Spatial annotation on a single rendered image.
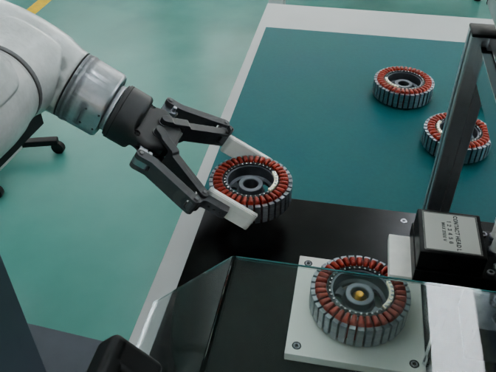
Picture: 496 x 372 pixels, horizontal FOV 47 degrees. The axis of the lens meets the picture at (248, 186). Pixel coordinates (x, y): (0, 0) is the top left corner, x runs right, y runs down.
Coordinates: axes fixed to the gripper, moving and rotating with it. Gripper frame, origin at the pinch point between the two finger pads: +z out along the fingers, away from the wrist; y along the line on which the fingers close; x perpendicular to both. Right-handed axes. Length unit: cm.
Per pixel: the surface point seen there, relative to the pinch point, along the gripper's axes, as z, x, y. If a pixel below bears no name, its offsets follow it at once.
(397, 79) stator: 21.4, 5.8, -44.4
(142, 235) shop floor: 1, -95, -67
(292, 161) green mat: 7.6, -4.3, -16.6
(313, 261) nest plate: 10.8, 1.3, 8.2
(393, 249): 13.0, 14.1, 14.2
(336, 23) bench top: 11, -3, -74
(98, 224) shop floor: -13, -104, -70
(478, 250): 17.3, 21.3, 17.0
